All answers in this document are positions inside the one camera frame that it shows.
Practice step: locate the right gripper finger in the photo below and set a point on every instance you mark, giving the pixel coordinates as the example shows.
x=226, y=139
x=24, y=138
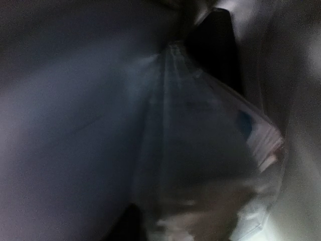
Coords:
x=129, y=227

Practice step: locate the grey hardcover book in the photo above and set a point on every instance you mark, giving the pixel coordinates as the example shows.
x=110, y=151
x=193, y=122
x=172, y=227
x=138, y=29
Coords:
x=196, y=178

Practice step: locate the navy blue backpack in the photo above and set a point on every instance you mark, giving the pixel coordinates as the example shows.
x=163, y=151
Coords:
x=76, y=79

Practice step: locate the black case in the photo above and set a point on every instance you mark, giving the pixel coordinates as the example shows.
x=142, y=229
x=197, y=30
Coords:
x=212, y=44

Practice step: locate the dog picture book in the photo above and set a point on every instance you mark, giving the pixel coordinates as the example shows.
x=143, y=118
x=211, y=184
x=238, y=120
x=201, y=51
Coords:
x=261, y=136

